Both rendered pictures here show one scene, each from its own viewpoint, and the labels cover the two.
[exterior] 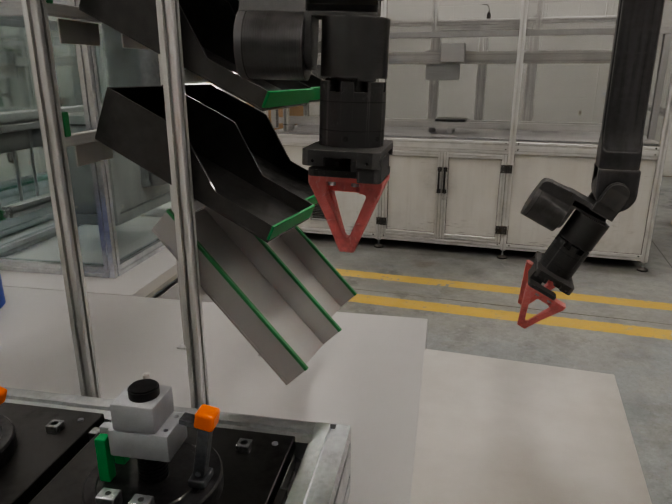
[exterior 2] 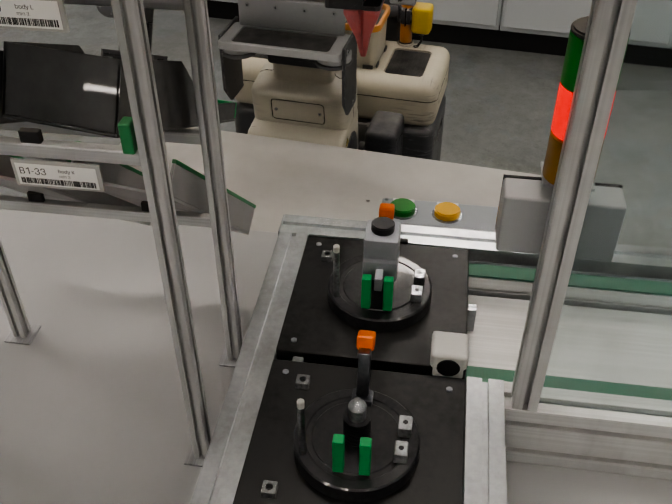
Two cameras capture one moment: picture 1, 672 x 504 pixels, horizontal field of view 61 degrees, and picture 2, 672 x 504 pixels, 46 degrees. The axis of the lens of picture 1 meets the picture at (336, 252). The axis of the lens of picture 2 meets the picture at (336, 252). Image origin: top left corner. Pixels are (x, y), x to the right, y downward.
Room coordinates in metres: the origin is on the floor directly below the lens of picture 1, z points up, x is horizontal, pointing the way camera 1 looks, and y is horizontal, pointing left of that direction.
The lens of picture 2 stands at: (0.60, 0.99, 1.70)
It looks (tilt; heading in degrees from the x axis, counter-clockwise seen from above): 39 degrees down; 267
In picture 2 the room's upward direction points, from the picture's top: straight up
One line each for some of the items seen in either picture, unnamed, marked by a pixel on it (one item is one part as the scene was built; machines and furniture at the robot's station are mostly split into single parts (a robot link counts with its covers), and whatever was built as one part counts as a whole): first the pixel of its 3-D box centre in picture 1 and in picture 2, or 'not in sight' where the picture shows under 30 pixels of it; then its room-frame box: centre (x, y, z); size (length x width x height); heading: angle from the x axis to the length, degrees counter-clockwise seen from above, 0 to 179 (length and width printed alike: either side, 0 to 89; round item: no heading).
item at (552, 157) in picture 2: not in sight; (572, 155); (0.34, 0.34, 1.28); 0.05 x 0.05 x 0.05
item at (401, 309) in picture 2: (155, 482); (379, 290); (0.50, 0.19, 0.98); 0.14 x 0.14 x 0.02
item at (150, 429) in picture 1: (137, 415); (381, 249); (0.50, 0.20, 1.06); 0.08 x 0.04 x 0.07; 80
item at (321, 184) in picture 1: (351, 199); (355, 20); (0.52, -0.01, 1.28); 0.07 x 0.07 x 0.09; 78
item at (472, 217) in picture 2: not in sight; (445, 229); (0.38, -0.01, 0.93); 0.21 x 0.07 x 0.06; 169
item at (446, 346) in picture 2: not in sight; (448, 355); (0.42, 0.30, 0.97); 0.05 x 0.05 x 0.04; 79
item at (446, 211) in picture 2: not in sight; (447, 213); (0.38, -0.01, 0.96); 0.04 x 0.04 x 0.02
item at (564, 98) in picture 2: not in sight; (582, 109); (0.34, 0.34, 1.33); 0.05 x 0.05 x 0.05
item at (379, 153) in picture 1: (352, 122); not in sight; (0.51, -0.01, 1.35); 0.10 x 0.07 x 0.07; 168
